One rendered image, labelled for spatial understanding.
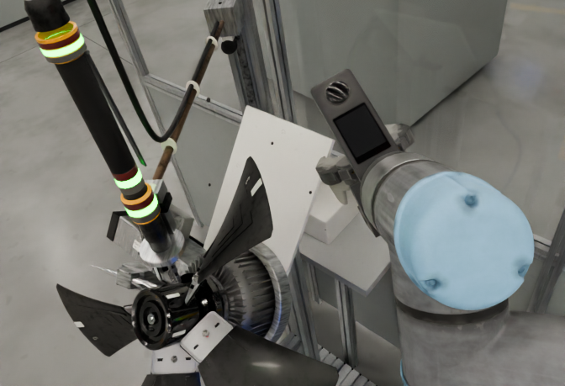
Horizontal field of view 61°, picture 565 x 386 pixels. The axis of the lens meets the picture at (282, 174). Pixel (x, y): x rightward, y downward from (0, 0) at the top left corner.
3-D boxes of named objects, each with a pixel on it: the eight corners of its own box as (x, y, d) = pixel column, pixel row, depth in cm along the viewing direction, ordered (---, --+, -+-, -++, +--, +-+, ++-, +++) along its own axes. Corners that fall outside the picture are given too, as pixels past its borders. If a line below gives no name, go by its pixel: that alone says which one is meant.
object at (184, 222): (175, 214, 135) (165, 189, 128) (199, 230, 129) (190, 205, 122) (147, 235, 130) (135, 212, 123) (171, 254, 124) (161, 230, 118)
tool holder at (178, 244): (152, 223, 80) (131, 180, 73) (193, 222, 78) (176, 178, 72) (135, 267, 73) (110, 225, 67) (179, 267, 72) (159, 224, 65)
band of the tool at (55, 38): (58, 47, 54) (46, 23, 52) (93, 44, 54) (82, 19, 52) (40, 67, 51) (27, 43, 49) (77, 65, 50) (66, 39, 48)
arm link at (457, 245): (417, 337, 28) (403, 198, 27) (375, 267, 39) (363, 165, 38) (549, 317, 28) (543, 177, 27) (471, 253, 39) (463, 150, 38)
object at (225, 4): (219, 21, 121) (211, -13, 115) (246, 18, 120) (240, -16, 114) (211, 41, 114) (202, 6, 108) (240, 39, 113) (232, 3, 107)
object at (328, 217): (320, 192, 163) (317, 168, 155) (361, 212, 154) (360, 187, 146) (288, 224, 154) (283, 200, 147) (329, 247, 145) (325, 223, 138)
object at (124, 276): (124, 282, 123) (125, 267, 122) (138, 288, 119) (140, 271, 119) (115, 284, 121) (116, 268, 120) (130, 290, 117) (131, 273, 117)
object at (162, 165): (219, 26, 111) (218, 20, 110) (224, 25, 111) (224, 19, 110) (149, 194, 72) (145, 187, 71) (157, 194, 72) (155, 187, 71)
